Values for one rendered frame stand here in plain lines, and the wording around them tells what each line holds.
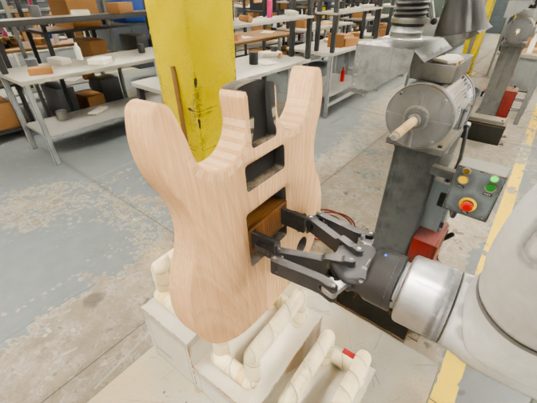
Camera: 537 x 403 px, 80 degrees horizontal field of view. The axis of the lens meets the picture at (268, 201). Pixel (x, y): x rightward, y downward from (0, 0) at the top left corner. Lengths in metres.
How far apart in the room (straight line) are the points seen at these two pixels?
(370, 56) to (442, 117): 0.41
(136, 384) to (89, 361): 1.27
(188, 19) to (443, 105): 1.03
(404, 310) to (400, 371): 0.49
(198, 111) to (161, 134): 1.27
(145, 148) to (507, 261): 0.32
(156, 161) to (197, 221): 0.10
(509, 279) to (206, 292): 0.33
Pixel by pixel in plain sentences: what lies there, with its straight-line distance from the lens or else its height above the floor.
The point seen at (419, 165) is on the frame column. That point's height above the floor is 0.99.
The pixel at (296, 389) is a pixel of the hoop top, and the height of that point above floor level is 1.05.
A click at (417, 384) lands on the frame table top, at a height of 0.93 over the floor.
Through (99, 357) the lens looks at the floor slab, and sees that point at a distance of 2.14.
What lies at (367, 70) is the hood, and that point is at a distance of 1.10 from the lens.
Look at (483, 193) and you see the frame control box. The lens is 1.42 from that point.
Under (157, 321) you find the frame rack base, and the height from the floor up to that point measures 1.10.
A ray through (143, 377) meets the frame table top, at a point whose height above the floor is 0.93.
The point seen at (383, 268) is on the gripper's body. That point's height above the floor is 1.39.
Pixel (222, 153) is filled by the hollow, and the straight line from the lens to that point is 0.42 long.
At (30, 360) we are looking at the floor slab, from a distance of 2.32.
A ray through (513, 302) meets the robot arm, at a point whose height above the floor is 1.47.
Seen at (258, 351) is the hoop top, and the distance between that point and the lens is 0.64.
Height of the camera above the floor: 1.68
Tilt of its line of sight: 34 degrees down
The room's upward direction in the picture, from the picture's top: straight up
